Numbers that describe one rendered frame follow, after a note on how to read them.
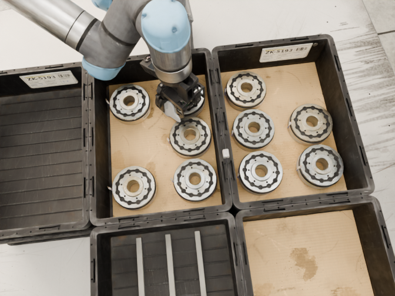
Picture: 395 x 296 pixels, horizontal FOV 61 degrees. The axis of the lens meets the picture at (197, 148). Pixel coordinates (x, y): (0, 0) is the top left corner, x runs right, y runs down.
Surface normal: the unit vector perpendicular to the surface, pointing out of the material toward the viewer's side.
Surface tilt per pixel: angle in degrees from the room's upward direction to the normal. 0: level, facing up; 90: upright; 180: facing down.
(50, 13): 39
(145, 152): 0
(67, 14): 29
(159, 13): 0
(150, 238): 0
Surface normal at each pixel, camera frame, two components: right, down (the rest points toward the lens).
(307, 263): -0.03, -0.31
